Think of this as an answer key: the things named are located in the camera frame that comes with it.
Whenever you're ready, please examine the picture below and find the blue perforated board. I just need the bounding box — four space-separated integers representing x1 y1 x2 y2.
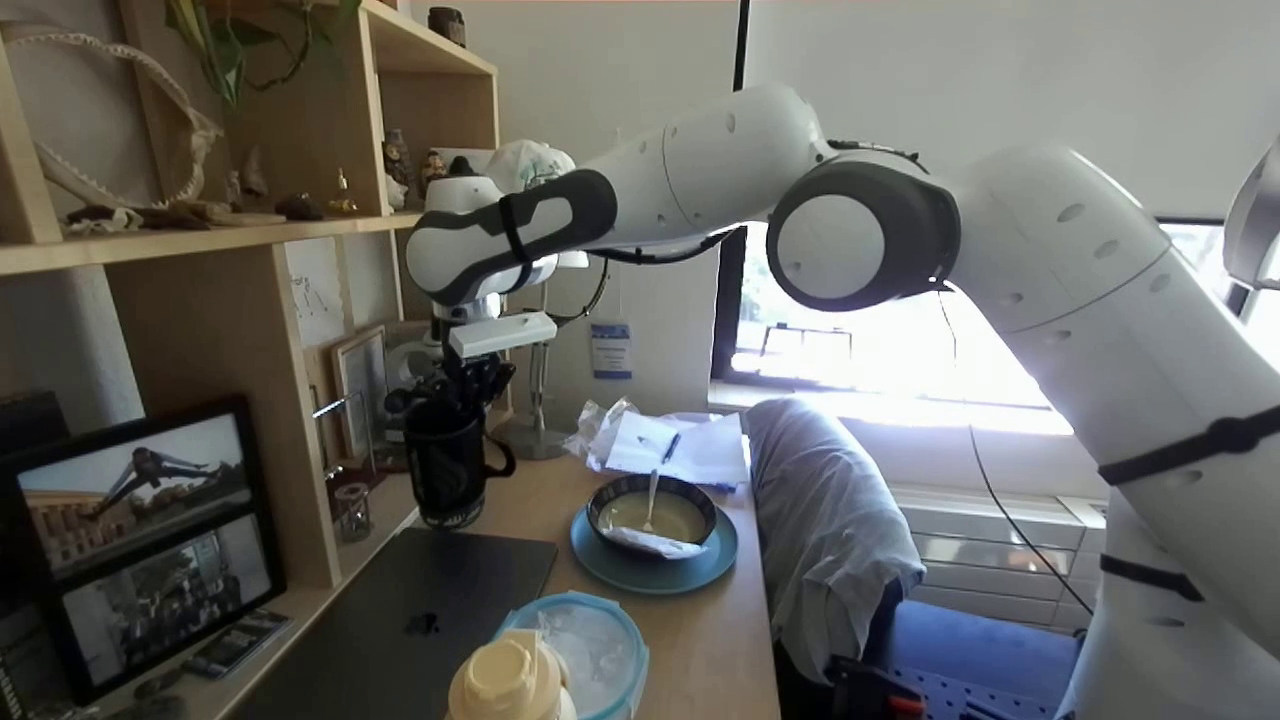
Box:
874 597 1086 720

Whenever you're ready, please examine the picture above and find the green trailing house plant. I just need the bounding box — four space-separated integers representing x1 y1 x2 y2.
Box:
164 0 363 112

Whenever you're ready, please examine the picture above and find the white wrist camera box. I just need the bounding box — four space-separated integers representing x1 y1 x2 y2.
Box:
442 307 565 365

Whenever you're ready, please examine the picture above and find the black remote control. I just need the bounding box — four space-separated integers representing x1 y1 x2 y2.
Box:
181 609 293 679

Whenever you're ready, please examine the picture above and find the gray cloth bundle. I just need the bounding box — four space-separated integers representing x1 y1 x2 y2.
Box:
741 396 930 687

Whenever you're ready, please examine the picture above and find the white paper stack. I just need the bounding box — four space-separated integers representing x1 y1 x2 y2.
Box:
572 396 751 495

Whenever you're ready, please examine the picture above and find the white spoon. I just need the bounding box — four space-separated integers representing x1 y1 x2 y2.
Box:
641 431 667 532

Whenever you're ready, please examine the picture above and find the dark bowl with soup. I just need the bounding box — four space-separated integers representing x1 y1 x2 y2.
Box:
584 474 724 563

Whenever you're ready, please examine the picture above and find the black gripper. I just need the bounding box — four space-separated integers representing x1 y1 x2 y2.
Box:
397 347 518 431

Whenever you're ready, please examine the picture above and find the teal plate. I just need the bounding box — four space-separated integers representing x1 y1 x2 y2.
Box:
565 504 741 601

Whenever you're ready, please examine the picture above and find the blue and white wall label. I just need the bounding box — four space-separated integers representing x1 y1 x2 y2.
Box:
589 315 636 384

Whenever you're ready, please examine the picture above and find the black photo frame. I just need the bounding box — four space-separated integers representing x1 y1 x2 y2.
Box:
0 391 293 710

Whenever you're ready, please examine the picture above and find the white baseball cap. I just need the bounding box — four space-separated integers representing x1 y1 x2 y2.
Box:
479 135 591 274

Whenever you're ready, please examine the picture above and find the small wooden picture frame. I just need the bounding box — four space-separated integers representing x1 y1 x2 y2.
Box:
323 320 392 474

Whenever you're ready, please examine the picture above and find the dark grey laptop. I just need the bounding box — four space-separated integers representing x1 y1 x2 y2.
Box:
233 523 565 720

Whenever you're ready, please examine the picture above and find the thin black cable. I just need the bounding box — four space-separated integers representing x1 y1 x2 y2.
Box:
962 425 1099 621

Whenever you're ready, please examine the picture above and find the light blue plastic bowl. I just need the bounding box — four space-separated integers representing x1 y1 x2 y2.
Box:
494 589 656 720

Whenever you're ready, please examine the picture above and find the wooden shelf unit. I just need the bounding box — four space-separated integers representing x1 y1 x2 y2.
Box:
0 0 517 720

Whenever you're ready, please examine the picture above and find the white rope loop ornament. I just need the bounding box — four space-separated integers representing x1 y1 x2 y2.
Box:
0 16 233 235

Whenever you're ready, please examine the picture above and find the clear plastic cutlery package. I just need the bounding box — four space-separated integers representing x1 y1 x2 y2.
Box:
596 517 712 563

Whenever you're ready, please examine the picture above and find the small glass jar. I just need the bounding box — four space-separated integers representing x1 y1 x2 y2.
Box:
328 475 377 545

